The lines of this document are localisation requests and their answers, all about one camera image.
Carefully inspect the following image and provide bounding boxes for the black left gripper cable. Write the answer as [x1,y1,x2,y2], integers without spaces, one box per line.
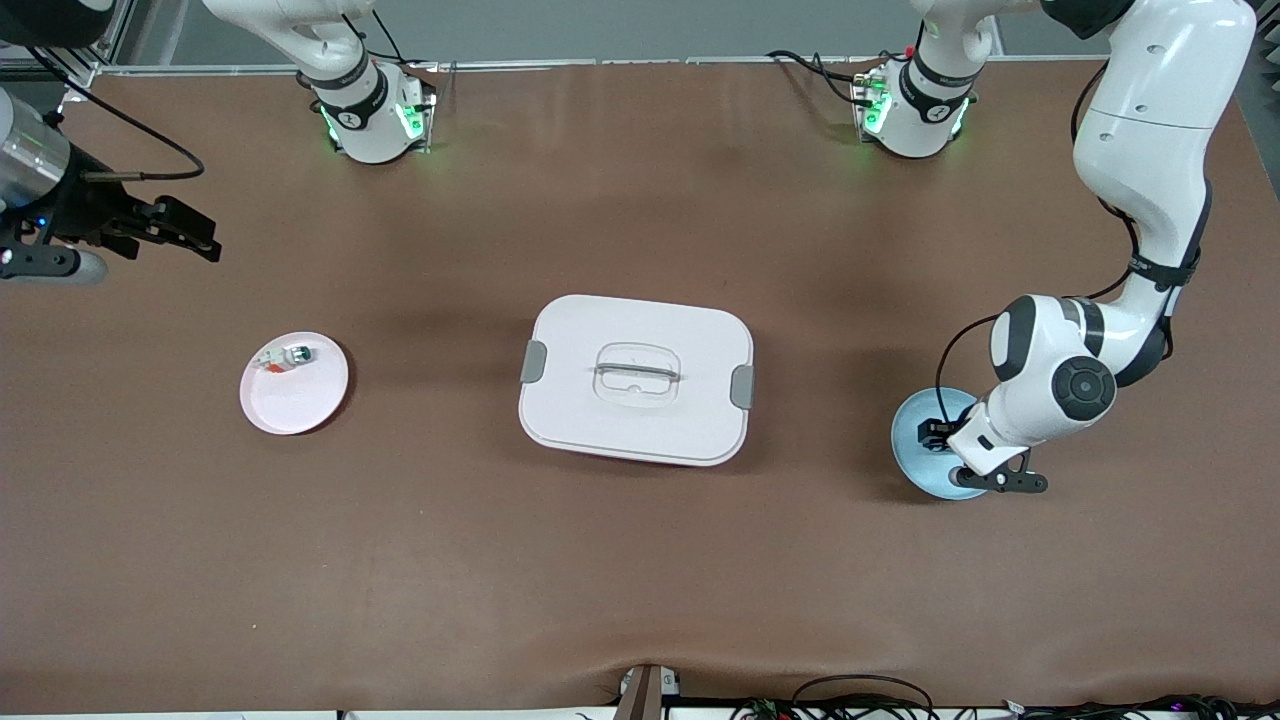
[935,60,1201,431]

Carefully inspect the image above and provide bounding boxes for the white lidded lunch box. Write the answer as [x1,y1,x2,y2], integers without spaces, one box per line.
[518,294,755,468]

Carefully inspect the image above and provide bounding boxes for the black left arm base cable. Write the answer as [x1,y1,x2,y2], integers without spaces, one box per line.
[768,50,881,106]

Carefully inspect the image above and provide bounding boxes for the black right arm base cable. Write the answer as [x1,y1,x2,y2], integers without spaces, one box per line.
[370,10,406,66]

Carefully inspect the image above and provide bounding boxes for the light blue round plate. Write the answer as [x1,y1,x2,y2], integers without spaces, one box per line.
[890,387,1001,501]

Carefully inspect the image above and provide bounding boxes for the black looped cable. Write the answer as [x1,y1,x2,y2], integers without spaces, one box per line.
[790,675,936,720]

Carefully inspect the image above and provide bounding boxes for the black arm base cable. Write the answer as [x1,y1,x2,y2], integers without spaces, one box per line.
[768,50,881,106]
[370,10,406,66]

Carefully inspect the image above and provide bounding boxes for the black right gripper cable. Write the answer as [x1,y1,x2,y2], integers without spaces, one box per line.
[30,45,206,181]

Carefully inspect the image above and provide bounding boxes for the aluminium frame profile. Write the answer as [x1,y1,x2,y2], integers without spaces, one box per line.
[0,0,136,89]

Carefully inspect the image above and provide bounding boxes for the pink round plate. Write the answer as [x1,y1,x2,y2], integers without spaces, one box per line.
[240,332,350,436]

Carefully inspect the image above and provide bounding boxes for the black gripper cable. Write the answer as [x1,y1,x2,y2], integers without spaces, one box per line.
[30,45,206,181]
[935,60,1201,431]

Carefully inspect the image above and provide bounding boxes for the black cable bundle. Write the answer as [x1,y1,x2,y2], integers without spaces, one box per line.
[1000,693,1280,720]

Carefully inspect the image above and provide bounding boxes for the brown table mat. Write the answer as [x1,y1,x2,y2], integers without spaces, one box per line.
[0,58,1280,713]

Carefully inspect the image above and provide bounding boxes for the brown camera stand post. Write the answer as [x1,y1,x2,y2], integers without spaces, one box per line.
[618,665,681,720]

